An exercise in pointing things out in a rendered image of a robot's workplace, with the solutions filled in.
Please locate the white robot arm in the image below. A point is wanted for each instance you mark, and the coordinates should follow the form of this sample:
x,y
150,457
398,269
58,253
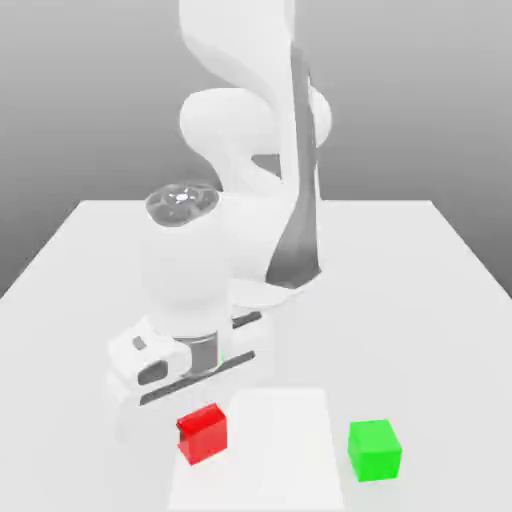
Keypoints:
x,y
240,140

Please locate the small green cube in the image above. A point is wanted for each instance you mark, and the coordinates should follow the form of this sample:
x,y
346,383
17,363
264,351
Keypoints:
x,y
374,450

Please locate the small red cube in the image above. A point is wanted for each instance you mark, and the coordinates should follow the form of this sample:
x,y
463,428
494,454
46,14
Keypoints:
x,y
204,434

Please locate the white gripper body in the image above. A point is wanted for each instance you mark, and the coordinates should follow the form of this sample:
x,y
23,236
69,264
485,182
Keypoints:
x,y
196,380

